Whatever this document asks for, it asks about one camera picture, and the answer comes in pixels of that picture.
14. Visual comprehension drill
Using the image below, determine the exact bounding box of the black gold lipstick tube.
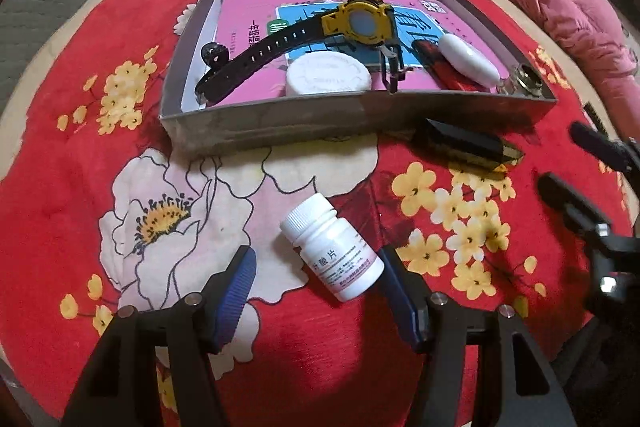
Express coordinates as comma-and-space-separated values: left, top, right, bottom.
417, 118, 526, 180

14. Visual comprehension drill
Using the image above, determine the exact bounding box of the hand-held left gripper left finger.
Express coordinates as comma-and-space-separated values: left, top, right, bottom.
60, 246, 258, 427

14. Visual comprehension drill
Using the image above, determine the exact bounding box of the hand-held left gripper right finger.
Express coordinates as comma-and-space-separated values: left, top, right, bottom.
377, 246, 576, 427

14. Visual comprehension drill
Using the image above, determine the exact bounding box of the yellow black wristwatch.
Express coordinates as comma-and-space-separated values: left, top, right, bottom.
192, 0, 401, 105

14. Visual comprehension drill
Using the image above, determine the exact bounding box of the pink picture book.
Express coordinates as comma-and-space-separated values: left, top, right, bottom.
200, 0, 506, 102

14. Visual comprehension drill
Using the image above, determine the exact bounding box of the white earbuds case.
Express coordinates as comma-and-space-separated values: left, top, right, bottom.
439, 34, 501, 88

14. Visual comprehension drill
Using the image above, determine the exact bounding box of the red floral blanket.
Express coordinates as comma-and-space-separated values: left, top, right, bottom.
0, 0, 636, 427

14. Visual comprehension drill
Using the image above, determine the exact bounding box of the white round jar lid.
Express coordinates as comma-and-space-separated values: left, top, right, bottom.
285, 52, 373, 98

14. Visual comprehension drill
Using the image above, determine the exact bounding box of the grey cardboard box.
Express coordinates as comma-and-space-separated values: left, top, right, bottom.
159, 0, 560, 154

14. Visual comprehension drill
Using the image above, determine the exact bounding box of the white pill bottle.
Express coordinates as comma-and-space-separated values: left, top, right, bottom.
279, 194, 386, 303

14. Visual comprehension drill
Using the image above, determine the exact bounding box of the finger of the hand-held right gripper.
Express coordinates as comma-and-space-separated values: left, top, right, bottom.
570, 122, 640, 175
537, 173, 613, 238

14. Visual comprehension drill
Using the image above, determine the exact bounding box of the black binder clip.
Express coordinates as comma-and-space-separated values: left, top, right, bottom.
377, 41, 407, 95
200, 42, 232, 70

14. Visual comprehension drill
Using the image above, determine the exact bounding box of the dark blanket label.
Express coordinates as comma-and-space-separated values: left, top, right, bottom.
582, 99, 608, 135

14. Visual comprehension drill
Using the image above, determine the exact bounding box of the red black lighter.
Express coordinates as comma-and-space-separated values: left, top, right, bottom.
417, 39, 481, 91

